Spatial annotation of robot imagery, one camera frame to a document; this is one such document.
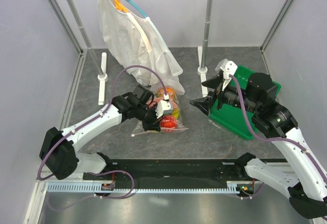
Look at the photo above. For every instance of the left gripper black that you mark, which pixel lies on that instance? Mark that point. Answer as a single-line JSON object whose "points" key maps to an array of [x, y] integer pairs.
{"points": [[154, 125]]}

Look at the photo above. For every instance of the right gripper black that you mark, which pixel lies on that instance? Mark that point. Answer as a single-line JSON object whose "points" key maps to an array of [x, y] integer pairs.
{"points": [[204, 104]]}

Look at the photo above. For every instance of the red toy tomato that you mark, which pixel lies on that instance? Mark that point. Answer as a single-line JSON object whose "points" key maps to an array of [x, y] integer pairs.
{"points": [[168, 122]]}

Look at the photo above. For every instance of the toy watermelon slice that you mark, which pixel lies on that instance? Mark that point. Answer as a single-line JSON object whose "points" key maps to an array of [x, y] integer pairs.
{"points": [[175, 105]]}

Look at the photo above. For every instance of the clear zip top bag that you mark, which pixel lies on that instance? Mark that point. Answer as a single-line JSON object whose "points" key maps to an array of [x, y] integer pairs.
{"points": [[180, 127]]}

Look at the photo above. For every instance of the yellow toy mango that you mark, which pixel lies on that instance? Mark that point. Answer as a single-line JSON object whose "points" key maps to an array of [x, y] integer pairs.
{"points": [[176, 113]]}

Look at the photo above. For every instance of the toy pineapple orange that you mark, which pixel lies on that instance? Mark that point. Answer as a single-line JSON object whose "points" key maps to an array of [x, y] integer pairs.
{"points": [[160, 94]]}

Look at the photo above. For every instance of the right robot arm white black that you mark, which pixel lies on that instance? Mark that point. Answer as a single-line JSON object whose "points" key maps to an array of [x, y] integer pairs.
{"points": [[306, 191]]}

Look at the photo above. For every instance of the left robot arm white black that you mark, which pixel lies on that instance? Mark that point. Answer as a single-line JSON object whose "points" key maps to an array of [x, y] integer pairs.
{"points": [[60, 151]]}

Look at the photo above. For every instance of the white garment on hanger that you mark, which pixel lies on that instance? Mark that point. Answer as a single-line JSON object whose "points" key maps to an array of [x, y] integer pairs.
{"points": [[136, 43]]}

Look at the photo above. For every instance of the silver clothes rack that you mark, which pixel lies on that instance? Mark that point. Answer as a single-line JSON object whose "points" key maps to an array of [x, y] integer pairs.
{"points": [[103, 77]]}

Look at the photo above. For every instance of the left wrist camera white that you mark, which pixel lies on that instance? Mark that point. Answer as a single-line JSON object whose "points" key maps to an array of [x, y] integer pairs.
{"points": [[164, 107]]}

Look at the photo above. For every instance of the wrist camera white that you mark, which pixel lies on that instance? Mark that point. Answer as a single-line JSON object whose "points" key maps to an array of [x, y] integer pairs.
{"points": [[227, 68], [164, 107]]}

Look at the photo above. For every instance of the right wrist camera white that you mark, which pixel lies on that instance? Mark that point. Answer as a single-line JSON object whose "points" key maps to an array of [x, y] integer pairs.
{"points": [[227, 68]]}

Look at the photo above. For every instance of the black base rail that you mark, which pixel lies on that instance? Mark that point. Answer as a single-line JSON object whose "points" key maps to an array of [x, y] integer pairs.
{"points": [[181, 173]]}

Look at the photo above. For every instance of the white cable duct strip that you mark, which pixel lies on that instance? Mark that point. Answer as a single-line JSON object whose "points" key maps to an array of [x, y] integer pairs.
{"points": [[100, 188]]}

